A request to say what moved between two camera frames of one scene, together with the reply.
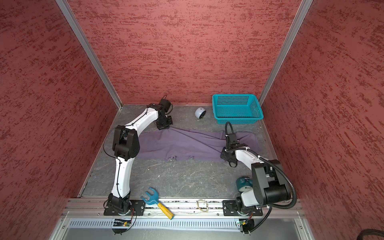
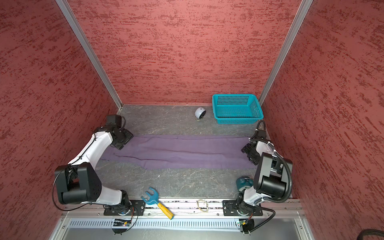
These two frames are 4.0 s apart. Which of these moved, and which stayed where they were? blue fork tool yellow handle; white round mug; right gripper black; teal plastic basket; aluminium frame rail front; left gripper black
Moved: left gripper black; right gripper black
Stayed: aluminium frame rail front; white round mug; teal plastic basket; blue fork tool yellow handle
